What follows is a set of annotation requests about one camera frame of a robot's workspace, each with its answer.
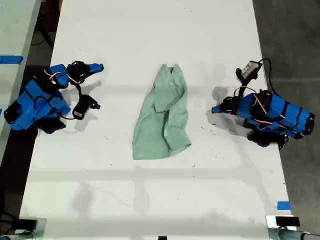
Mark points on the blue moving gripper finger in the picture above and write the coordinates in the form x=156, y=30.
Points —
x=93, y=71
x=219, y=111

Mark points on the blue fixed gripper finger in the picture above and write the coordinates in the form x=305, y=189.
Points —
x=95, y=66
x=219, y=107

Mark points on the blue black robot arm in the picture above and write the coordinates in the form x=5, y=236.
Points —
x=282, y=112
x=37, y=100

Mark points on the pale green T-shirt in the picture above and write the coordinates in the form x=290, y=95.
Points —
x=162, y=112

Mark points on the long blue tape strip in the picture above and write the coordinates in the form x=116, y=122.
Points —
x=11, y=59

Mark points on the pale side table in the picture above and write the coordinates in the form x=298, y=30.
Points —
x=15, y=30

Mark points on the short blue tape strip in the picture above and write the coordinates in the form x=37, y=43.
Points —
x=283, y=205

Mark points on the grey metal tube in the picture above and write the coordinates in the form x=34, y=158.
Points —
x=300, y=235

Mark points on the short black camera stalk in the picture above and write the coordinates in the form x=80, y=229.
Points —
x=243, y=87
x=80, y=90

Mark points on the black camera box white label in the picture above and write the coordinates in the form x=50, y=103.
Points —
x=82, y=107

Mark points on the black camera box grey face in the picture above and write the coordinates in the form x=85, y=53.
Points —
x=250, y=68

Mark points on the silver metal bracket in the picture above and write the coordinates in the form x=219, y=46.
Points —
x=41, y=228
x=271, y=228

